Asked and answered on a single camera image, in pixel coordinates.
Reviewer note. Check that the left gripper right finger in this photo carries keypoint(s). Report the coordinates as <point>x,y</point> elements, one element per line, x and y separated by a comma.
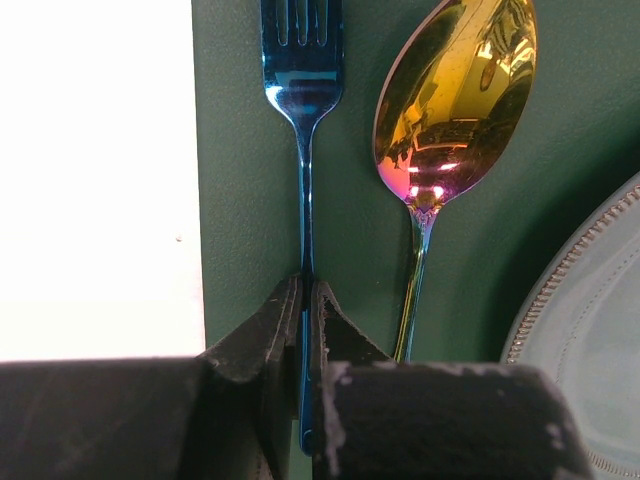
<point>375,418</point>

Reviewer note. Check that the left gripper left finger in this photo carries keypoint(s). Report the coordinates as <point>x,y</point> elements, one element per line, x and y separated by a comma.
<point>223,414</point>

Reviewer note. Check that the teal round plate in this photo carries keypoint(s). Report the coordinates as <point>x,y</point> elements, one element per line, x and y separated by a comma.
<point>580,325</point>

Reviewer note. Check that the dark green placemat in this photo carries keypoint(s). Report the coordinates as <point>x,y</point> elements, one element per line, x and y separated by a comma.
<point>576,143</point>

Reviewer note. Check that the gold iridescent spoon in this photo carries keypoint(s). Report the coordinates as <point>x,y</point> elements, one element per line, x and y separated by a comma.
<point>447,110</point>

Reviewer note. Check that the blue plastic spoon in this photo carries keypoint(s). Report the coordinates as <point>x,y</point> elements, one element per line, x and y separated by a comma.
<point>303,58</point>

